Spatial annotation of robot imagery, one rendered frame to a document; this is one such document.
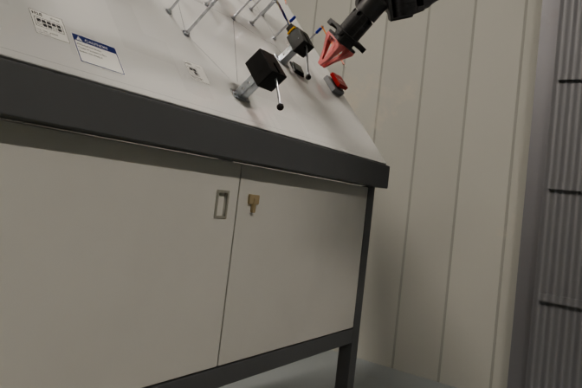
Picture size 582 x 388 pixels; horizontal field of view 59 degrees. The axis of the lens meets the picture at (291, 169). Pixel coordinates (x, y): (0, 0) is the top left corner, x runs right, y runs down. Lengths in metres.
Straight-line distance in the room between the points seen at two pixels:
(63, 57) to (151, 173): 0.23
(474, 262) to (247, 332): 1.51
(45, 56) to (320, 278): 0.84
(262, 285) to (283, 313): 0.11
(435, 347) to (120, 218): 1.93
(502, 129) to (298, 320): 1.50
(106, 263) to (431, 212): 1.88
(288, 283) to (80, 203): 0.56
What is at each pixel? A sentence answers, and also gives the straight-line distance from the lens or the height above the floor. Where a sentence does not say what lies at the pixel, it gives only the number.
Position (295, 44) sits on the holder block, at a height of 1.13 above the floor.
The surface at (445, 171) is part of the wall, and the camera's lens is 2.49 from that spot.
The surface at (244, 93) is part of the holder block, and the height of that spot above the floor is 0.93.
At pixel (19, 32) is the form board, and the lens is 0.76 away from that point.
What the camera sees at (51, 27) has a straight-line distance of 0.80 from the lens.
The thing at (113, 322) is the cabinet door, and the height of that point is 0.52.
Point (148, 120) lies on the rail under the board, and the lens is 0.80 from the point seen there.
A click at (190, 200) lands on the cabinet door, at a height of 0.72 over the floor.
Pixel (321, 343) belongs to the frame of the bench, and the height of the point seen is 0.39.
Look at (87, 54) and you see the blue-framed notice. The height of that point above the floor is 0.91.
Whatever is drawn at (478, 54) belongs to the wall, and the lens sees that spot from 2.57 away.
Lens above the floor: 0.74
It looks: 3 degrees up
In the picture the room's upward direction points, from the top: 7 degrees clockwise
